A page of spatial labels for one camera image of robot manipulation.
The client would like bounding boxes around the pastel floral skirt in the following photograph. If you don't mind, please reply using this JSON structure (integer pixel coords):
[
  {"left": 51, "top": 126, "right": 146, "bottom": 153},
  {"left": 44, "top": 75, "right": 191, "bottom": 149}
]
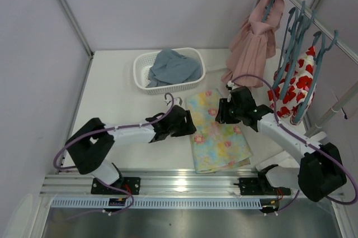
[{"left": 185, "top": 89, "right": 253, "bottom": 174}]

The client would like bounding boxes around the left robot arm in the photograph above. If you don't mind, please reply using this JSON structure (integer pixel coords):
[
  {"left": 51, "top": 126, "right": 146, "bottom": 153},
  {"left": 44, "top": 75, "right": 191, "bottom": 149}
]
[{"left": 65, "top": 105, "right": 196, "bottom": 185}]

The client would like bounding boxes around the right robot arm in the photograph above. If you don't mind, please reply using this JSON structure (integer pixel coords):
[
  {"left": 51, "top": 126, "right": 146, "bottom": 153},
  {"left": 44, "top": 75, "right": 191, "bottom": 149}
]
[{"left": 215, "top": 87, "right": 347, "bottom": 202}]

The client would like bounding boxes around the red poppy skirt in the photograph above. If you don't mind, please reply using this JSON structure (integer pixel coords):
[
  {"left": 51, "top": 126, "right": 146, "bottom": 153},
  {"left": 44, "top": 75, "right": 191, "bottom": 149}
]
[{"left": 267, "top": 46, "right": 316, "bottom": 125}]

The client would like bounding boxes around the pink ruffled skirt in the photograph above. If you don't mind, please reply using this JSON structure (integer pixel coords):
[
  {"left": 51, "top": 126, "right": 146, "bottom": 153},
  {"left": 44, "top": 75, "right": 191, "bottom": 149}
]
[{"left": 222, "top": 0, "right": 285, "bottom": 88}]

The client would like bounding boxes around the teal empty hanger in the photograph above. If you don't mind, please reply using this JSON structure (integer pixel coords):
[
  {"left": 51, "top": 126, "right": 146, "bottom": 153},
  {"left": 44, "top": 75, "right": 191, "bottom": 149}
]
[{"left": 273, "top": 1, "right": 315, "bottom": 100}]

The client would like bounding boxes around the teal hanger with pink skirt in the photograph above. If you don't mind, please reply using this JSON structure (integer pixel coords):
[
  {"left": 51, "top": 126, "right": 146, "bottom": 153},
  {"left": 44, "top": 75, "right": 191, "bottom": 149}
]
[{"left": 261, "top": 0, "right": 276, "bottom": 22}]

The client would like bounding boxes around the blue grey cloth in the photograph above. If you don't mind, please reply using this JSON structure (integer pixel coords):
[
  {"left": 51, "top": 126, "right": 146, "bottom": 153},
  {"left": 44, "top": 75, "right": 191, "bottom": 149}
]
[{"left": 147, "top": 49, "right": 202, "bottom": 88}]

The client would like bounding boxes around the white plastic basket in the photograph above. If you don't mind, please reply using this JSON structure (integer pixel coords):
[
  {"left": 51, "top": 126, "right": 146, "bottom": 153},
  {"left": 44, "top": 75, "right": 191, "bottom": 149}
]
[{"left": 133, "top": 47, "right": 206, "bottom": 95}]

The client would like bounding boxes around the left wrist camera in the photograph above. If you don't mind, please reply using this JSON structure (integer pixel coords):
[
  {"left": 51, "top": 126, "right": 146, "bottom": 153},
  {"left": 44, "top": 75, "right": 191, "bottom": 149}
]
[{"left": 173, "top": 97, "right": 183, "bottom": 107}]

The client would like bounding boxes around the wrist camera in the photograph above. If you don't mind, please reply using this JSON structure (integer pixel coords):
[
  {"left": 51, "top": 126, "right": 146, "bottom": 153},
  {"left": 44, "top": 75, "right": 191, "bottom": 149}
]
[
  {"left": 173, "top": 97, "right": 183, "bottom": 107},
  {"left": 226, "top": 80, "right": 237, "bottom": 91}
]

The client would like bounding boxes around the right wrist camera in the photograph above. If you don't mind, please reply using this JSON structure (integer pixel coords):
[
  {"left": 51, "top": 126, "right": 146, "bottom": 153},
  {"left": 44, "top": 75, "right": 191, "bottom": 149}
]
[{"left": 226, "top": 80, "right": 237, "bottom": 91}]

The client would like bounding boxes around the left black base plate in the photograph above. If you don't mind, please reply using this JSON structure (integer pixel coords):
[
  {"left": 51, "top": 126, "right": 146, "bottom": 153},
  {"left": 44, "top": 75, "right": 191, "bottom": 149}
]
[{"left": 91, "top": 177, "right": 141, "bottom": 195}]

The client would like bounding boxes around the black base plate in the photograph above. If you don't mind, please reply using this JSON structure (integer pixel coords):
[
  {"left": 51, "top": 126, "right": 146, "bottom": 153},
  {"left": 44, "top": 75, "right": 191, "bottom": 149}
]
[
  {"left": 91, "top": 177, "right": 141, "bottom": 195},
  {"left": 234, "top": 177, "right": 291, "bottom": 196}
]

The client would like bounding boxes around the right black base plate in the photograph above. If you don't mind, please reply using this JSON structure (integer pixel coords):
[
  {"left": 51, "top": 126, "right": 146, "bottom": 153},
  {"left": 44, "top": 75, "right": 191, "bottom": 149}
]
[{"left": 234, "top": 177, "right": 291, "bottom": 196}]

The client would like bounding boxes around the aluminium mounting rail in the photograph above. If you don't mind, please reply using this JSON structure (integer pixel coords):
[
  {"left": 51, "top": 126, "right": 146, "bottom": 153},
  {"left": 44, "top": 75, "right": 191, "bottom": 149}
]
[{"left": 40, "top": 169, "right": 257, "bottom": 198}]

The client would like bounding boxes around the white slotted cable duct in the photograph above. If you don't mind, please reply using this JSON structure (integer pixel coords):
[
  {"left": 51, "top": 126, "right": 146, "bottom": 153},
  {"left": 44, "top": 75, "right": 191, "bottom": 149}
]
[{"left": 51, "top": 197, "right": 262, "bottom": 210}]

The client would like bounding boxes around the metal clothes rail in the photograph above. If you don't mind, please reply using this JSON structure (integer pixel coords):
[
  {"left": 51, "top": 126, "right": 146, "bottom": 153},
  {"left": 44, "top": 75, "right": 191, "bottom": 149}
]
[{"left": 264, "top": 0, "right": 358, "bottom": 64}]

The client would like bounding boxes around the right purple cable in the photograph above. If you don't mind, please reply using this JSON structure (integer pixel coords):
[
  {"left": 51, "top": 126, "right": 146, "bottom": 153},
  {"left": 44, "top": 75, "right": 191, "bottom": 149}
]
[{"left": 230, "top": 74, "right": 357, "bottom": 216}]

